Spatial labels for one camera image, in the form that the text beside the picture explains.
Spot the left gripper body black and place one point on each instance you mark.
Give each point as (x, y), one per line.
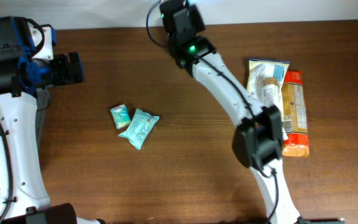
(61, 70)

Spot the small teal tissue pack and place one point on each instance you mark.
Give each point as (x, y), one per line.
(120, 116)

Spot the teal wet wipes pack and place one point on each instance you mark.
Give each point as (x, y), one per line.
(140, 127)

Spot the yellow blue-edged snack bag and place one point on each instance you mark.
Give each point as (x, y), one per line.
(260, 69)

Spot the white cream tube gold cap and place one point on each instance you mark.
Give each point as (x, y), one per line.
(271, 93)

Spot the orange spaghetti pasta package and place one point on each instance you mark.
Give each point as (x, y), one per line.
(294, 118)

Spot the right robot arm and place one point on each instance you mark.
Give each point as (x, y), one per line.
(258, 137)

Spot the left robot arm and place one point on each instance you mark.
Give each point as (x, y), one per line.
(28, 64)

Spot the grey plastic mesh basket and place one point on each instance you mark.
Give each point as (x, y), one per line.
(40, 118)

